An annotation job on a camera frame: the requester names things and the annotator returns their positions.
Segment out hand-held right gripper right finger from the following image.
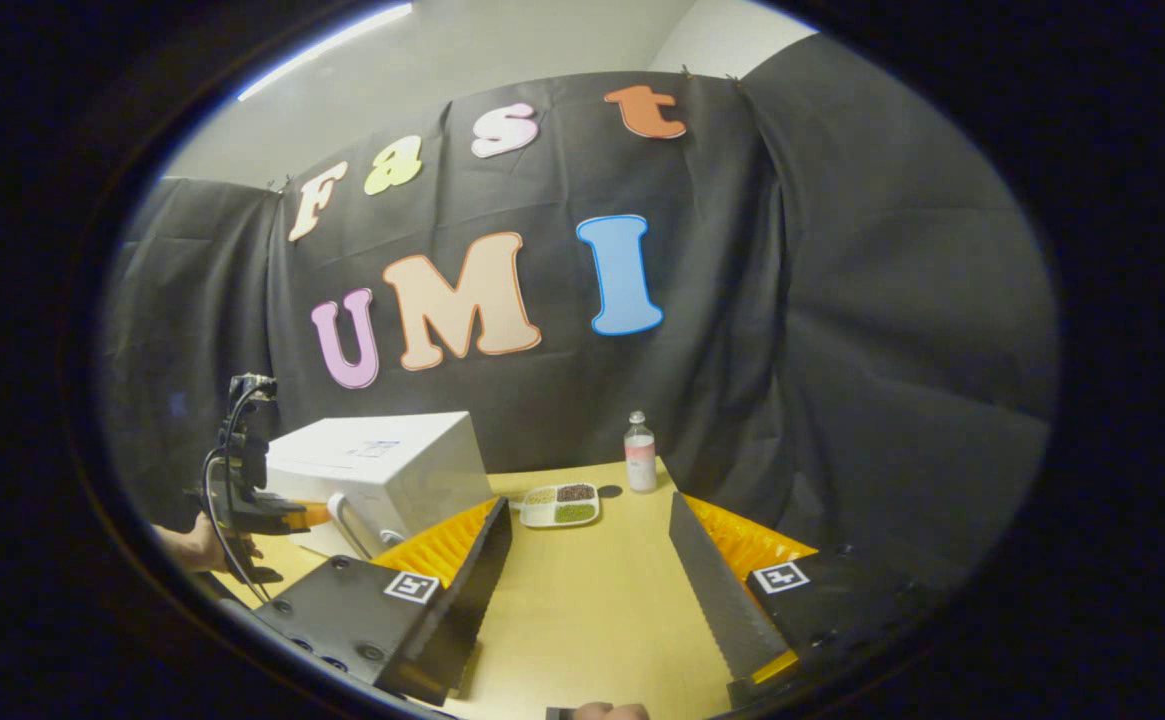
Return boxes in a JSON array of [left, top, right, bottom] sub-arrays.
[[668, 489, 905, 709]]

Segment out clear bottle with pink label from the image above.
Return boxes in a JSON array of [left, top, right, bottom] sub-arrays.
[[624, 411, 659, 493]]

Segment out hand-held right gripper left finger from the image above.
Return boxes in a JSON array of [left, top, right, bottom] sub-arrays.
[[265, 497, 514, 707]]

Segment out white microwave oven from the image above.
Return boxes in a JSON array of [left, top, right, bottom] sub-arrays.
[[264, 411, 496, 560]]

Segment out black backdrop cloth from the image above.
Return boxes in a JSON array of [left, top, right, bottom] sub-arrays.
[[100, 35, 1061, 593]]

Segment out white divided dish of grains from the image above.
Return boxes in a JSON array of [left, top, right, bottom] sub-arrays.
[[519, 482, 601, 529]]

